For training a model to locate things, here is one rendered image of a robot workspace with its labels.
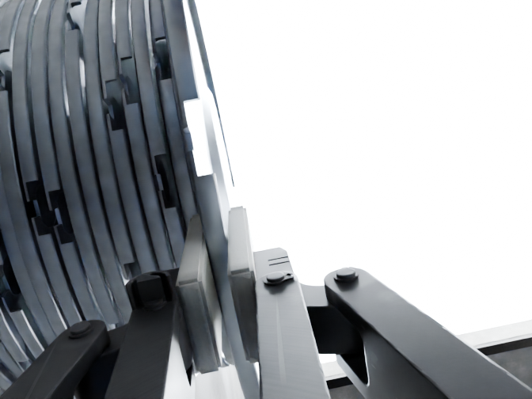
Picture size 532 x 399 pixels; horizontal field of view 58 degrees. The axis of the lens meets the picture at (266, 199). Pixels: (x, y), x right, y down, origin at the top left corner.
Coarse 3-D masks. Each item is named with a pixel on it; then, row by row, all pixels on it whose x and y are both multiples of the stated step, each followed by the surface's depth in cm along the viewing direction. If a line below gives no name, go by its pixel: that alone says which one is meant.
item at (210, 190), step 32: (192, 0) 35; (192, 32) 34; (192, 64) 17; (192, 96) 16; (192, 160) 16; (224, 160) 29; (224, 192) 25; (224, 224) 16; (224, 256) 16; (224, 288) 17; (224, 320) 17; (256, 384) 19
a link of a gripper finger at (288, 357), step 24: (264, 288) 13; (288, 288) 12; (264, 312) 11; (288, 312) 11; (264, 336) 10; (288, 336) 10; (312, 336) 10; (264, 360) 10; (288, 360) 9; (312, 360) 9; (264, 384) 9; (288, 384) 9; (312, 384) 9
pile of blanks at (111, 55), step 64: (0, 0) 28; (64, 0) 27; (128, 0) 30; (0, 64) 24; (64, 64) 26; (128, 64) 26; (0, 128) 23; (64, 128) 23; (128, 128) 23; (0, 192) 23; (64, 192) 23; (128, 192) 23; (192, 192) 23; (0, 256) 23; (64, 256) 23; (128, 256) 23; (0, 320) 24; (64, 320) 26; (128, 320) 25; (0, 384) 26
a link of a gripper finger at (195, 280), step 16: (192, 224) 19; (192, 240) 17; (192, 256) 15; (208, 256) 17; (192, 272) 14; (208, 272) 16; (176, 288) 13; (192, 288) 13; (208, 288) 15; (192, 304) 13; (208, 304) 14; (192, 320) 14; (208, 320) 14; (192, 336) 14; (208, 336) 14; (208, 352) 14; (208, 368) 14
